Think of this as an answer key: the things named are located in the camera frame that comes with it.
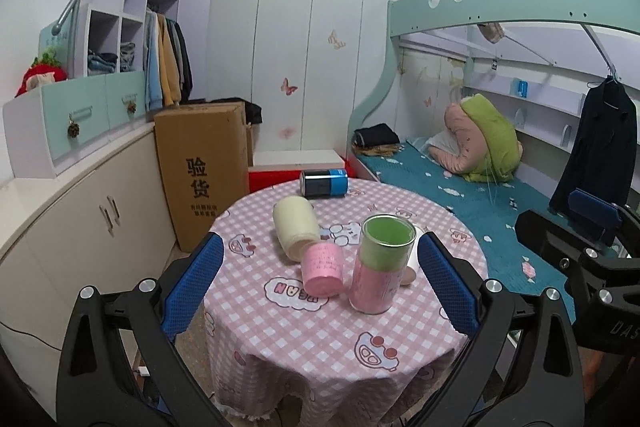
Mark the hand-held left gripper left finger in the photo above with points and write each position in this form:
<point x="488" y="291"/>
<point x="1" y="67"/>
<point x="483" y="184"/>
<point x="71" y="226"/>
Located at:
<point x="192" y="287"/>

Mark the red plush toy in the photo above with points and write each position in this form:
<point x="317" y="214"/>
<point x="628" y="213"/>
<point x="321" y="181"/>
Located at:
<point x="42" y="77"/>

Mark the dark hanging garments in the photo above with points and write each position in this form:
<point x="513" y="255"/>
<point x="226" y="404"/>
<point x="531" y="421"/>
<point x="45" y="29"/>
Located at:
<point x="183" y="57"/>

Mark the small blue can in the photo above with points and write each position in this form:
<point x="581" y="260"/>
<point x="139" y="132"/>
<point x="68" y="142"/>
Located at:
<point x="520" y="88"/>

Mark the tall cardboard box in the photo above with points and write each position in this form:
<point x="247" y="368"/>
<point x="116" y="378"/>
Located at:
<point x="202" y="172"/>

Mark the white wardrobe with butterfly stickers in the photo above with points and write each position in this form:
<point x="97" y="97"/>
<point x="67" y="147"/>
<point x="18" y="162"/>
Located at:
<point x="310" y="67"/>

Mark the pink quilt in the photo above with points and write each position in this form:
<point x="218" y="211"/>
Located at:
<point x="460" y="142"/>

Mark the teal printed bed sheet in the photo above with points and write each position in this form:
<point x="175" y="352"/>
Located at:
<point x="480" y="207"/>

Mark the pink checkered tablecloth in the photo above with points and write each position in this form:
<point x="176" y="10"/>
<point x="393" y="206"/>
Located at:
<point x="280" y="342"/>

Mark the dark folded clothes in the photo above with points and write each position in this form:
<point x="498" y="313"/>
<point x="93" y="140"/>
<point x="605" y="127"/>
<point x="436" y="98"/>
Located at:
<point x="375" y="134"/>

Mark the dark hanging jacket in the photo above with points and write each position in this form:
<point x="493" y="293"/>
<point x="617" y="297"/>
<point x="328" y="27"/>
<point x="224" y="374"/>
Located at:
<point x="595" y="142"/>

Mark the cream cup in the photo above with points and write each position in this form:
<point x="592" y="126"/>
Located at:
<point x="296" y="227"/>

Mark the green blanket roll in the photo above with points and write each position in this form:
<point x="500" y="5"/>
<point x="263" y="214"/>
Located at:
<point x="492" y="142"/>

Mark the white low cabinet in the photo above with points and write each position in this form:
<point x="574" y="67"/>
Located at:
<point x="75" y="232"/>

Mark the hanging plush toy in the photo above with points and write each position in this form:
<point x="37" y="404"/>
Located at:
<point x="491" y="32"/>

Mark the black cloth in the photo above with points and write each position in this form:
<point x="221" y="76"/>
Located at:
<point x="245" y="109"/>

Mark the black and blue can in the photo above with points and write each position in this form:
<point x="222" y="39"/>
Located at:
<point x="324" y="183"/>

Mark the yellow hanging garment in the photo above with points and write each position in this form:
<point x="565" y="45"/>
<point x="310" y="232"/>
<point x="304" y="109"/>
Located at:
<point x="171" y="62"/>

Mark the red box with white lid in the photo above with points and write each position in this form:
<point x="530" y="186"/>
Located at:
<point x="295" y="169"/>

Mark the teal drawer cabinet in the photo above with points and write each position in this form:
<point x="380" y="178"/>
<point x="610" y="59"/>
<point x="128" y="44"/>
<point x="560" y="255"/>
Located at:
<point x="75" y="122"/>

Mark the yellow fringed cloth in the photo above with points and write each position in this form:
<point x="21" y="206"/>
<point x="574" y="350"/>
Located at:
<point x="380" y="150"/>

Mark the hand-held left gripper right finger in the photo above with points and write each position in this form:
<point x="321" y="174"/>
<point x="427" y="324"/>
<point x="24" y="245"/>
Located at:
<point x="447" y="287"/>

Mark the light blue hanging shirt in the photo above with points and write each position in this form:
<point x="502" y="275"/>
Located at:
<point x="152" y="62"/>

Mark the folded jeans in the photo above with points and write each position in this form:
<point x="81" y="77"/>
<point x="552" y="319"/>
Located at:
<point x="102" y="63"/>

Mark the white pillow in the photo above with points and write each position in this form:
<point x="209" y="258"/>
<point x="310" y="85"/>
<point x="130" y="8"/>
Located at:
<point x="442" y="142"/>

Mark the pink cup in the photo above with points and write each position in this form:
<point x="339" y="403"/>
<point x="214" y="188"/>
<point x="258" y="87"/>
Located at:
<point x="322" y="269"/>

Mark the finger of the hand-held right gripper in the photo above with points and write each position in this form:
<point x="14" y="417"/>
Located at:
<point x="595" y="213"/>
<point x="542" y="237"/>

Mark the person's right forearm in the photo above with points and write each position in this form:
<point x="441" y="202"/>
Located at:
<point x="597" y="374"/>

